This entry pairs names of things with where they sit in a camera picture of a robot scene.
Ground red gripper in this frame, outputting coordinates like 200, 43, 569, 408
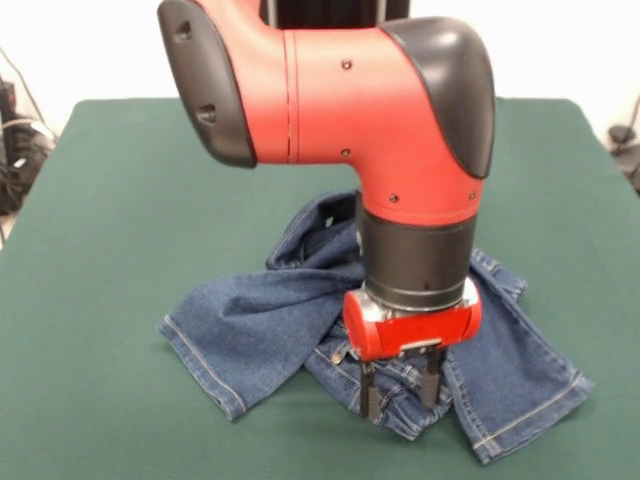
342, 277, 484, 420

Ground blue denim jeans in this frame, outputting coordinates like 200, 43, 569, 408
157, 191, 595, 466

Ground dark green table cloth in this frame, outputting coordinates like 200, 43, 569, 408
0, 97, 640, 480

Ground black box device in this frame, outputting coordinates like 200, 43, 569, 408
0, 77, 19, 124

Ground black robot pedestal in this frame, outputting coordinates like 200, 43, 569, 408
259, 0, 412, 29

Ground thin black cable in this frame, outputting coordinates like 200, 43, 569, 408
0, 47, 44, 124

